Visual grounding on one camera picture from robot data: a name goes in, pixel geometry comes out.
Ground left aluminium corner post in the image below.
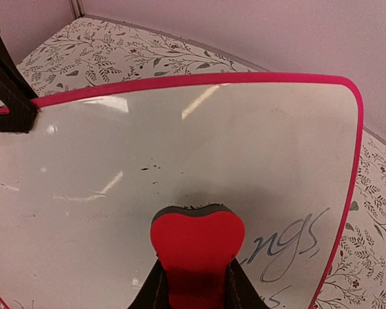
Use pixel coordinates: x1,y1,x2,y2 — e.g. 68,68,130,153
69,0,86,19

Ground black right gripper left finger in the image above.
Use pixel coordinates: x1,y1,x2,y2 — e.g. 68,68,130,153
127,259,171,309

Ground pink framed whiteboard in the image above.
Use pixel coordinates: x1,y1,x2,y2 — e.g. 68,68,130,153
0,73,363,308

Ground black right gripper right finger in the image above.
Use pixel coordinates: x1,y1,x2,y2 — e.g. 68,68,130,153
223,256,269,309

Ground red black whiteboard eraser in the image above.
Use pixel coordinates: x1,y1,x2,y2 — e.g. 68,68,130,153
150,203,245,308

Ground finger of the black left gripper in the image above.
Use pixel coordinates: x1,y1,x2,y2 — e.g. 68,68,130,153
0,31,38,133

